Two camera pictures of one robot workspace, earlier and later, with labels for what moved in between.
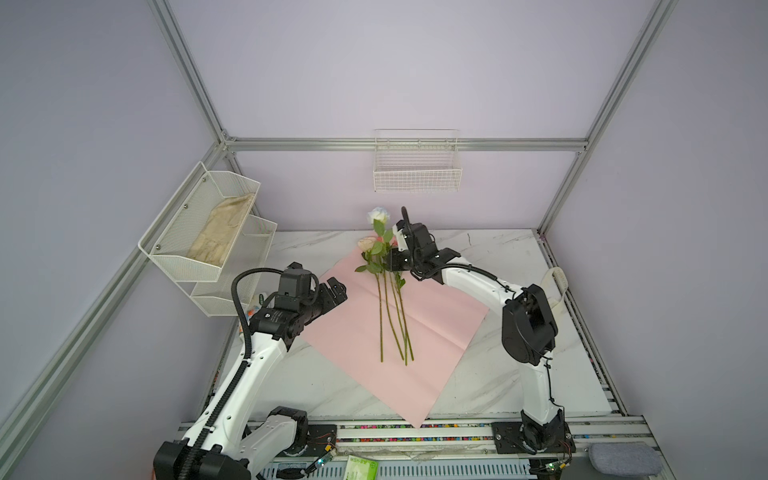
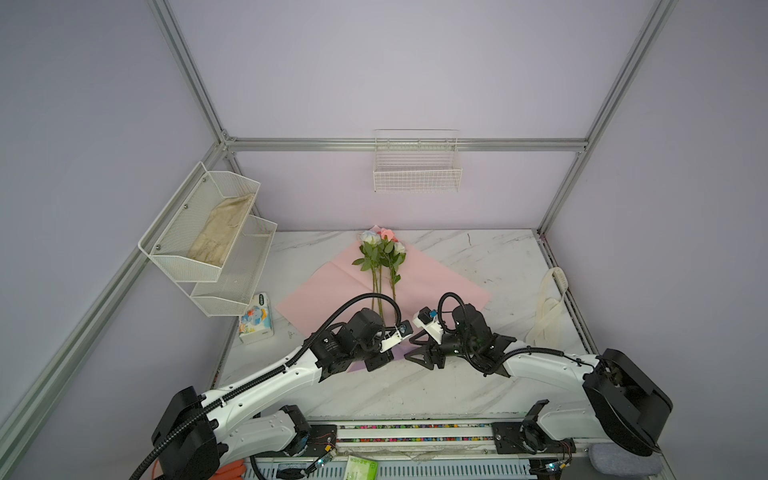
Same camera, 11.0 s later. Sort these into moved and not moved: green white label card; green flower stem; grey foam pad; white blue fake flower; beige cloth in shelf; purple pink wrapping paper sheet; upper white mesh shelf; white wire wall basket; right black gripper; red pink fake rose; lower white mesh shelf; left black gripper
Moved: purple pink wrapping paper sheet; left black gripper; green flower stem; white blue fake flower; right black gripper; red pink fake rose
Not moved: upper white mesh shelf; white wire wall basket; green white label card; beige cloth in shelf; lower white mesh shelf; grey foam pad
